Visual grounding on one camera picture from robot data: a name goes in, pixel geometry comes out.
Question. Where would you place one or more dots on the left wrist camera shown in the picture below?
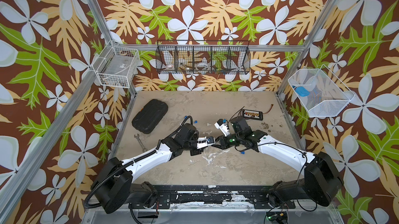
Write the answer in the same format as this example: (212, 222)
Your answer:
(204, 142)

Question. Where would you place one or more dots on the metal wrench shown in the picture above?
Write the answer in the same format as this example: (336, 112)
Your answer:
(137, 137)

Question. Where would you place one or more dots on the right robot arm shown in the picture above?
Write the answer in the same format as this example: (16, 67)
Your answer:
(318, 179)

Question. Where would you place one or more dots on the white wire basket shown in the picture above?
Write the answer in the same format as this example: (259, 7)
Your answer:
(101, 63)

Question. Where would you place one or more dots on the black wire basket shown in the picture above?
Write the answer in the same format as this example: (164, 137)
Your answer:
(212, 56)

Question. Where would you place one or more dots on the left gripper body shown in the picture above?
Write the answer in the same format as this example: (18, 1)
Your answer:
(191, 144)

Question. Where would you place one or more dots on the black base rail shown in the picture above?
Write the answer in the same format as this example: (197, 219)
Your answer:
(212, 197)

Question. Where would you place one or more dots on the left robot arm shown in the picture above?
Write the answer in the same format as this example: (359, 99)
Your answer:
(115, 185)

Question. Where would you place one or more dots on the blue item in basket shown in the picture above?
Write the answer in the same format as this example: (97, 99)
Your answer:
(302, 92)

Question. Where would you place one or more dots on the white mesh basket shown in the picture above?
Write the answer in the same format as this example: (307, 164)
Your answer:
(329, 96)

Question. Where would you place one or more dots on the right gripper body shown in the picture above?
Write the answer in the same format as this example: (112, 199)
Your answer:
(234, 140)

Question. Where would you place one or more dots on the clear plastic box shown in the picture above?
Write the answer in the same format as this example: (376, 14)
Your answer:
(119, 65)

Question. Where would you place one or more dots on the black tool case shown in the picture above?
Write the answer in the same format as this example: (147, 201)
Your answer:
(150, 116)

